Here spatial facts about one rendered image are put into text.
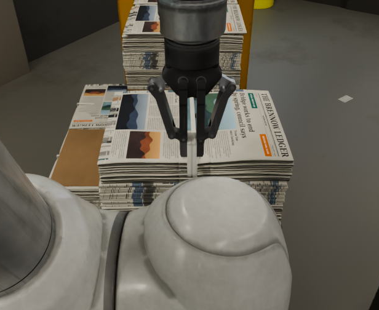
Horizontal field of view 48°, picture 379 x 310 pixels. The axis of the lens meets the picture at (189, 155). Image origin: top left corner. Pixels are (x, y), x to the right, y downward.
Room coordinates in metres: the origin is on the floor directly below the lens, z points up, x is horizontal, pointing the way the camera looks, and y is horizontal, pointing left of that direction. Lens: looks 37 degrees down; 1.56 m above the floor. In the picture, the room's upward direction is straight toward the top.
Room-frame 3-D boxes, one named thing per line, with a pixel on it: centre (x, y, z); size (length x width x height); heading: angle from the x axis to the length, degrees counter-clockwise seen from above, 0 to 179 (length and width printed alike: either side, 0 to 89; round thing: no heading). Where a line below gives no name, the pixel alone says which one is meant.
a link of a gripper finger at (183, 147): (0.55, 0.02, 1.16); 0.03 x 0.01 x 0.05; 91
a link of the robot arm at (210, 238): (0.29, -0.02, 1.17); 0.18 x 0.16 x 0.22; 89
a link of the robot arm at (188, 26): (0.55, 0.00, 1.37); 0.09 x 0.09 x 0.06
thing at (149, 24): (1.39, 0.01, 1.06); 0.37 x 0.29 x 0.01; 90
